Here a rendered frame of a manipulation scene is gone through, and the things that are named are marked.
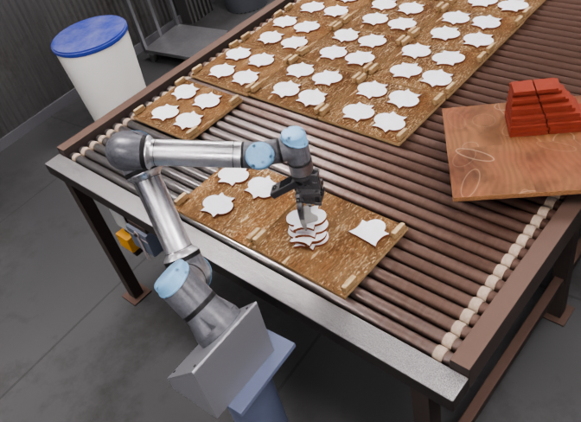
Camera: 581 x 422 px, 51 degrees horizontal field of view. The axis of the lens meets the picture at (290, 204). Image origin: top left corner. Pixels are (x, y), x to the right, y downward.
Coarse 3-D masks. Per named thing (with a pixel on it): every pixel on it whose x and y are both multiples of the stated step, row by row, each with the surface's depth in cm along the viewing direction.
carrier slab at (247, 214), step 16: (256, 176) 239; (272, 176) 237; (192, 192) 239; (208, 192) 237; (224, 192) 235; (240, 192) 233; (288, 192) 228; (176, 208) 233; (192, 208) 232; (240, 208) 226; (256, 208) 225; (272, 208) 223; (288, 208) 222; (208, 224) 223; (224, 224) 222; (240, 224) 220; (256, 224) 219; (272, 224) 217; (240, 240) 214
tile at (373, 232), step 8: (360, 224) 207; (368, 224) 206; (376, 224) 206; (384, 224) 205; (352, 232) 205; (360, 232) 204; (368, 232) 204; (376, 232) 203; (384, 232) 202; (368, 240) 201; (376, 240) 200
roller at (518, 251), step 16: (208, 128) 273; (320, 176) 236; (336, 176) 232; (368, 192) 223; (400, 208) 214; (416, 208) 211; (432, 224) 208; (448, 224) 204; (480, 240) 197; (496, 240) 194
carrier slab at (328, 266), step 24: (336, 216) 214; (360, 216) 211; (264, 240) 212; (288, 240) 209; (336, 240) 205; (360, 240) 203; (384, 240) 201; (288, 264) 201; (312, 264) 199; (336, 264) 197; (360, 264) 196; (336, 288) 190
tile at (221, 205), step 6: (210, 198) 232; (216, 198) 232; (222, 198) 231; (228, 198) 230; (234, 198) 230; (204, 204) 230; (210, 204) 230; (216, 204) 229; (222, 204) 228; (228, 204) 228; (204, 210) 228; (210, 210) 227; (216, 210) 226; (222, 210) 226; (228, 210) 225; (216, 216) 226
